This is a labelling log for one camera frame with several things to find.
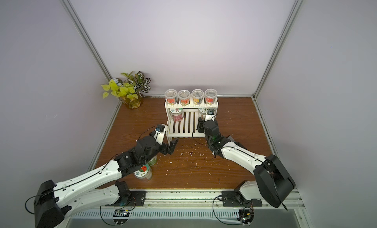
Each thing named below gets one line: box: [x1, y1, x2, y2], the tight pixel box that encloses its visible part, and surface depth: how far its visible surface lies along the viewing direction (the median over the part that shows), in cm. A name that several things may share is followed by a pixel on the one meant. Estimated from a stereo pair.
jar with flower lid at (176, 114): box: [169, 107, 184, 122], surface depth 87 cm
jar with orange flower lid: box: [198, 107, 207, 120], surface depth 86 cm
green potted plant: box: [101, 70, 152, 110], surface depth 99 cm
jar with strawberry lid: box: [133, 163, 153, 183], surface depth 76 cm
